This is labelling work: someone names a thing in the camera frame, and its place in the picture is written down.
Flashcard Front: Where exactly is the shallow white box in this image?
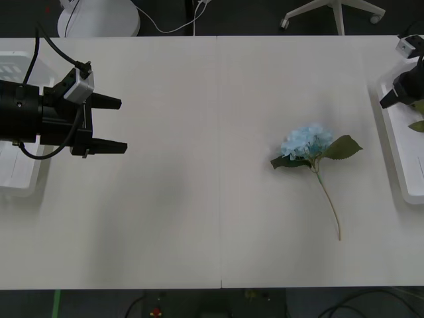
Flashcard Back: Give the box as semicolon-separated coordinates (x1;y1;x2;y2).
0;49;56;199
366;78;424;205

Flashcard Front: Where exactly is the black floor cable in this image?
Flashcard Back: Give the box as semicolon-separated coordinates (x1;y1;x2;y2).
317;288;424;318
125;290;148;318

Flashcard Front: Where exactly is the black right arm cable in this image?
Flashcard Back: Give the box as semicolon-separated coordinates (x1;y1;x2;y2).
399;20;424;39

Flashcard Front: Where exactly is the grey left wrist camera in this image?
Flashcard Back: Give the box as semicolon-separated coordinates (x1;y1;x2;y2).
62;68;96;102

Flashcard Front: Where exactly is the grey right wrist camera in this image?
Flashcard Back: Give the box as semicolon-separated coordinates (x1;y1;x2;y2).
395;34;423;60

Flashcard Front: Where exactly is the black post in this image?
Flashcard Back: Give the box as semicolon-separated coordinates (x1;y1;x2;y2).
184;0;196;36

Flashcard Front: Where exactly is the white floor cable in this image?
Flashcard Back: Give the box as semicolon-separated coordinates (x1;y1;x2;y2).
135;0;215;34

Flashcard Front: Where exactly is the white round pedestal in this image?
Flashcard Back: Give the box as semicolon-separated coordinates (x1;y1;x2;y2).
56;0;142;38

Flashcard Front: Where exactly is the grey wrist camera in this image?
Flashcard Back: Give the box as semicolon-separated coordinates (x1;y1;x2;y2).
62;68;96;102
395;34;423;60

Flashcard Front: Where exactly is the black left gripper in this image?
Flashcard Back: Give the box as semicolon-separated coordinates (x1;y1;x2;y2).
38;85;129;158

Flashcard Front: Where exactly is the pale blue artificial flower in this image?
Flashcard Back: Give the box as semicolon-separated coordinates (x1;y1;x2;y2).
270;123;364;242

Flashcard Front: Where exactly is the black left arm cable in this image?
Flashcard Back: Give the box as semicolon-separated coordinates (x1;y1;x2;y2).
20;23;93;160

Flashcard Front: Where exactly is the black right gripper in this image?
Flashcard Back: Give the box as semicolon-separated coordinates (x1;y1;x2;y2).
379;56;424;110

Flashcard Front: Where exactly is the red artificial rose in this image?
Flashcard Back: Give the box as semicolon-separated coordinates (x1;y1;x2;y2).
407;101;424;134

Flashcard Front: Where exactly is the white chair base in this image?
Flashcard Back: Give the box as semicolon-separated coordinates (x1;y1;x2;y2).
280;0;387;36

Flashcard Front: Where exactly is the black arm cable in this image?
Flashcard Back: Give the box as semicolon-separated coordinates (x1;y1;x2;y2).
20;23;93;160
399;20;424;39

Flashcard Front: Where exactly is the green floor tape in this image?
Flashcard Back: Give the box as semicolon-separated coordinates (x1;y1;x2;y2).
50;289;62;318

